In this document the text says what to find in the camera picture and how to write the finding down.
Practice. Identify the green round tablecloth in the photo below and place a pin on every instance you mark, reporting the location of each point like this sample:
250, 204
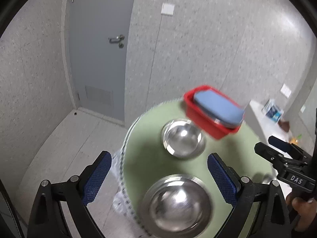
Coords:
143, 158

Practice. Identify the small steel bowl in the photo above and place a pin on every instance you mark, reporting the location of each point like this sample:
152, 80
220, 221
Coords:
184, 138

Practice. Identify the blue and white packet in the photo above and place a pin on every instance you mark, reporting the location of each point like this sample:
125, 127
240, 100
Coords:
272, 110

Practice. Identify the large steel bowl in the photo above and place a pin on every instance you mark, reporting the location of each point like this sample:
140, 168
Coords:
178, 205

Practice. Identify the door vent grille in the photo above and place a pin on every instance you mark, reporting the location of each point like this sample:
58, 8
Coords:
98, 94

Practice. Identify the brown object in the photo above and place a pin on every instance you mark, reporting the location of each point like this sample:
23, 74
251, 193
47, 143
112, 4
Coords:
285, 126

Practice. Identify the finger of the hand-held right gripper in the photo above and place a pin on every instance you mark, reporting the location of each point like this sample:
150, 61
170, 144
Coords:
278, 142
266, 151

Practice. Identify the red plastic basket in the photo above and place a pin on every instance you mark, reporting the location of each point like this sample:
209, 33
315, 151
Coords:
198, 119

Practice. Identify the grey door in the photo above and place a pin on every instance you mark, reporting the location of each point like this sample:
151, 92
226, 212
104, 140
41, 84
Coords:
99, 62

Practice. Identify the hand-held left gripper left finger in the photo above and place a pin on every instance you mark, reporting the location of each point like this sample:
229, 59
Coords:
96, 177

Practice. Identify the white wall socket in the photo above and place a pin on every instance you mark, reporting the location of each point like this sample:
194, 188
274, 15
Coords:
286, 90

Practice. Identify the white counter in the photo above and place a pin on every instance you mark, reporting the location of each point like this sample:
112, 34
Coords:
257, 119

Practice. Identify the white light switch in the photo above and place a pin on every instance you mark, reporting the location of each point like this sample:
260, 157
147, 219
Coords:
167, 9

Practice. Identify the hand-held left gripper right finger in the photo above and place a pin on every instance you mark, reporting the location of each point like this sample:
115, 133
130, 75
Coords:
221, 181

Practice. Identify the person's right hand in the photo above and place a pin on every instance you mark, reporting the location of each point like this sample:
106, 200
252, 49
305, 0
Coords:
303, 213

